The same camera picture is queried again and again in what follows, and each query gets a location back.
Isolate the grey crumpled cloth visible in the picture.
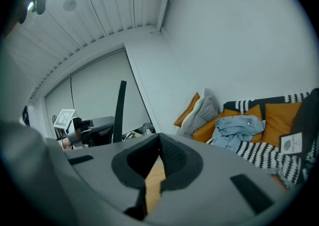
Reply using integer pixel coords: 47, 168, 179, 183
142, 122, 156, 135

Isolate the orange cushion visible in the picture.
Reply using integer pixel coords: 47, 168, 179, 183
173, 92, 201, 128
261, 102, 303, 148
192, 111, 225, 143
222, 104, 264, 143

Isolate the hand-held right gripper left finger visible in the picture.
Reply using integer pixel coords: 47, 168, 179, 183
111, 133, 160, 222

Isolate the dark grey cushion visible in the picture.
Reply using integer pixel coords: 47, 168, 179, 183
290, 88, 319, 186

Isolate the black wall object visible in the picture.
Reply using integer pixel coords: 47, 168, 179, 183
22, 106, 31, 127

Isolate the light blue denim shirt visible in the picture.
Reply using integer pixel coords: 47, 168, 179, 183
211, 115, 266, 153

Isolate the white roller blind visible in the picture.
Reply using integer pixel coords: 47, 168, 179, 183
44, 49, 153, 139

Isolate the white paper tag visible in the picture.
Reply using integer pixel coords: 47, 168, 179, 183
280, 132, 304, 155

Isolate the round ceiling speaker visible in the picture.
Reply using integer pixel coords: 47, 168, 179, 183
62, 0, 77, 12

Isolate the cream cushion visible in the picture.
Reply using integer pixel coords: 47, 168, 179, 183
180, 97, 203, 129

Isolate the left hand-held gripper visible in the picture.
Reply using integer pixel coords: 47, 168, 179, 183
53, 108, 86, 150

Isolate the black blind cord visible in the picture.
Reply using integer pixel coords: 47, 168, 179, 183
70, 75, 76, 110

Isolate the person's left forearm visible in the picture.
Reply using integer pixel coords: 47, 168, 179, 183
60, 137, 73, 151

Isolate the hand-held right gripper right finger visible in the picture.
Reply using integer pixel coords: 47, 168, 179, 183
159, 132, 204, 193

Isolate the black white patterned sofa throw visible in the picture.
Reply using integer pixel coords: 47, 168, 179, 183
205, 92, 319, 186

